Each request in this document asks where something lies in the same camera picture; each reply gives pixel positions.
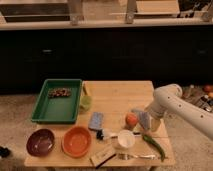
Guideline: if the grey blue towel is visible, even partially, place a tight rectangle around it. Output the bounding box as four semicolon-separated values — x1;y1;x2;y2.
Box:
132;109;150;130

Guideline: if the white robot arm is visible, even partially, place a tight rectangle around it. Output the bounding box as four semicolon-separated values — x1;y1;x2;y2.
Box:
147;84;213;140

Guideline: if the red orange bowl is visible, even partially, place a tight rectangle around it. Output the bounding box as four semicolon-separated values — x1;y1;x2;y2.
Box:
62;126;91;158

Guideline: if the dark purple bowl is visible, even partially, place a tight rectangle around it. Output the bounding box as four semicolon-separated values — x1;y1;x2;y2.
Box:
26;129;55;157

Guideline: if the green chili pepper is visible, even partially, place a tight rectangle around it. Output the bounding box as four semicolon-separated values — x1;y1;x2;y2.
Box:
142;134;166;162

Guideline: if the orange topped jar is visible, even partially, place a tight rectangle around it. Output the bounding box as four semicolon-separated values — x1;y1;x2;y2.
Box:
125;113;138;130

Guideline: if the white cup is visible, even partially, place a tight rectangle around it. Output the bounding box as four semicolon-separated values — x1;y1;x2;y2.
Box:
117;130;135;148

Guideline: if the silver fork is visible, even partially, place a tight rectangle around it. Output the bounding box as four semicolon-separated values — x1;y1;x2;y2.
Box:
118;153;155;160

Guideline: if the black white brush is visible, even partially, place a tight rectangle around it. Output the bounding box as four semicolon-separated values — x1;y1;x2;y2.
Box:
96;128;142;141

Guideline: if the blue sponge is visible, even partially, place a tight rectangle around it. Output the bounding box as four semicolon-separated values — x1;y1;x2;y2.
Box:
88;112;103;131

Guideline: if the wooden block with black edge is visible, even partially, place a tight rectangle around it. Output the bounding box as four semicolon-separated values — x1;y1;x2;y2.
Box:
90;146;116;168

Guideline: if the yellow object behind cup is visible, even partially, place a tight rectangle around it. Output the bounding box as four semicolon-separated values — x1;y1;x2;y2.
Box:
83;83;91;96

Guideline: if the green plastic tray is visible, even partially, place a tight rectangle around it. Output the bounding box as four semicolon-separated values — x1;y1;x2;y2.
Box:
31;79;82;124

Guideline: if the brown snack bar in tray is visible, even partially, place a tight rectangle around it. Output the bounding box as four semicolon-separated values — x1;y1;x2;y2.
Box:
48;88;71;98

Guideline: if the black object on floor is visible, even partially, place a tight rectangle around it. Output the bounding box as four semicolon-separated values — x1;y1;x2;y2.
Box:
0;146;11;158

